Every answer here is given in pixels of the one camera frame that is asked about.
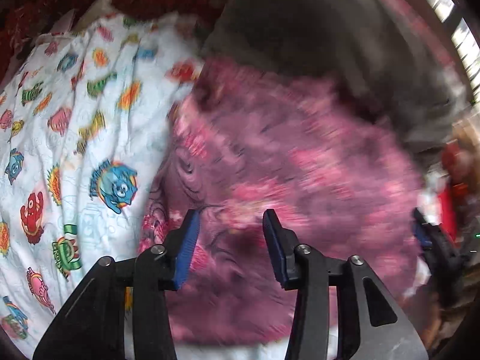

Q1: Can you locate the pink purple floral garment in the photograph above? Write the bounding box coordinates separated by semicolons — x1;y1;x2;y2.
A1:
139;58;420;345

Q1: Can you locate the red cushion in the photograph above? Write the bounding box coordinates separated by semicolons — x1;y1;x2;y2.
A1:
438;187;458;243

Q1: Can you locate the white cartoon print bedsheet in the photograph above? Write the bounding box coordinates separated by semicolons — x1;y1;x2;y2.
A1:
1;13;203;357

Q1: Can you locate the barred window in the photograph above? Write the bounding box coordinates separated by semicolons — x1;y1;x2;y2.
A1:
426;0;479;106

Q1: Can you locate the grey pillow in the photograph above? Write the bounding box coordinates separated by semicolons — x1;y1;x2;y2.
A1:
203;0;462;153

